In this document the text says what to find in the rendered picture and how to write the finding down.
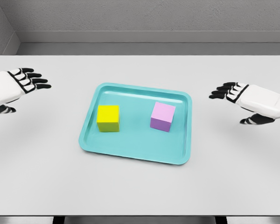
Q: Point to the yellow cube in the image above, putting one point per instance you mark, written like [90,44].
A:
[108,117]

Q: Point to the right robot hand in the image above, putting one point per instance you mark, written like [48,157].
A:
[259,100]

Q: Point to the teal rectangular tray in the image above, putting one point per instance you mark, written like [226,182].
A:
[135,123]

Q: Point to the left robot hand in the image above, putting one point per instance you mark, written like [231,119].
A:
[4,87]

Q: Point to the pink cube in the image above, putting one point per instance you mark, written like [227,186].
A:
[163,116]

